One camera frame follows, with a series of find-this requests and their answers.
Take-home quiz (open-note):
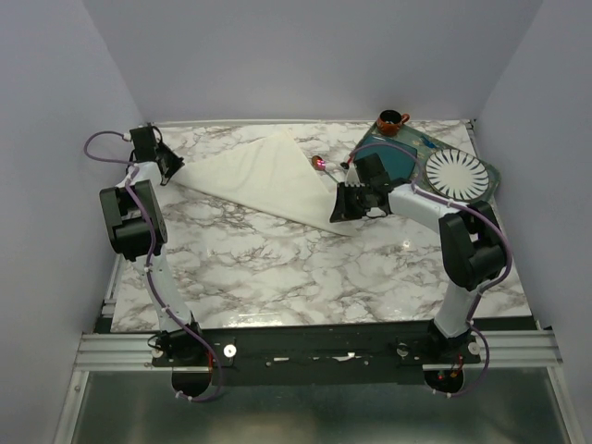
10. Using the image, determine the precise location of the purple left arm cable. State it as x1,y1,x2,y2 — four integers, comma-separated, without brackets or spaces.
82,129,226,402

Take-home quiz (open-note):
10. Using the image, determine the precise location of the brown ceramic cup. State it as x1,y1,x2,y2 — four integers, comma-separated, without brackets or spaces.
376,110,411,137

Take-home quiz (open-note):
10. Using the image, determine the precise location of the aluminium frame rail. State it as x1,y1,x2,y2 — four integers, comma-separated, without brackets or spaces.
74,330,562,372

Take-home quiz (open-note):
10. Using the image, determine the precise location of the white blue striped plate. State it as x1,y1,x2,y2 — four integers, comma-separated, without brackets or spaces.
425,149,489,202

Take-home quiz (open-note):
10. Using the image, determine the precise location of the white cloth napkin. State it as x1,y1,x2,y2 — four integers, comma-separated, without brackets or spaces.
173,131,357,237

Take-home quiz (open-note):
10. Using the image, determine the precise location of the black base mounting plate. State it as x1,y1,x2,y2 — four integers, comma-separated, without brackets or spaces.
148,321,481,387

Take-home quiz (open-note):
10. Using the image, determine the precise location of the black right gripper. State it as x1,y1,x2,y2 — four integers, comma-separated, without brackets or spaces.
328,181,371,223

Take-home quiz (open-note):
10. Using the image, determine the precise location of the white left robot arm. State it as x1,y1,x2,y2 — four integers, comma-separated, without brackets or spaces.
99,124,210,365

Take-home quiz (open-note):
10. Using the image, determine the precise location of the green patterned tray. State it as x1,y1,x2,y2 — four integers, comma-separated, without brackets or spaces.
348,124,500,203

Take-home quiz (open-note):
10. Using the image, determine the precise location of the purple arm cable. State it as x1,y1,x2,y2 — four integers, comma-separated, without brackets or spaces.
82,129,226,402
341,142,514,400

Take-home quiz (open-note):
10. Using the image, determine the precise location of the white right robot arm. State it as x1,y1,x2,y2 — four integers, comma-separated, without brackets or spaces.
329,154,512,363

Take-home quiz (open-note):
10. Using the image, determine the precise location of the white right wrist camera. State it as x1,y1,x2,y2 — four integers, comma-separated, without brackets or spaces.
344,164,363,187

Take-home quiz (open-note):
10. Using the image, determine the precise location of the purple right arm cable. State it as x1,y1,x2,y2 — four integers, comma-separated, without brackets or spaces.
341,142,514,400

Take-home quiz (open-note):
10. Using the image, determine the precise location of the iridescent rainbow spoon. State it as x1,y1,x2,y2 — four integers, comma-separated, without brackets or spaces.
311,155,344,183

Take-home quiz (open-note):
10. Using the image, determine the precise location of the teal square plate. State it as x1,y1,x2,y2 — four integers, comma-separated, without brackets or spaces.
352,142,417,180

